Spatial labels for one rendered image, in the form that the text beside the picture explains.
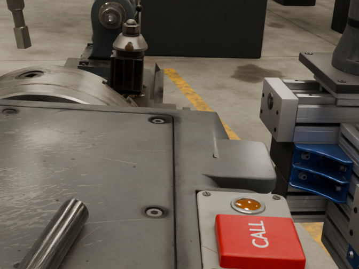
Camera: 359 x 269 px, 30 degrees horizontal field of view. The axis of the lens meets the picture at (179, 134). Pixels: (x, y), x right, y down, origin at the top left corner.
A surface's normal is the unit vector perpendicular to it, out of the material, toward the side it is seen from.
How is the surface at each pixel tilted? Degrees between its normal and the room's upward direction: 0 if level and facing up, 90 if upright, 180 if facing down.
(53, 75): 2
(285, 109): 90
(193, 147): 0
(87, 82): 18
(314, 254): 0
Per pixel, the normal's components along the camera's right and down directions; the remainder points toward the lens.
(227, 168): 0.07, -0.93
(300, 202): 0.15, 0.38
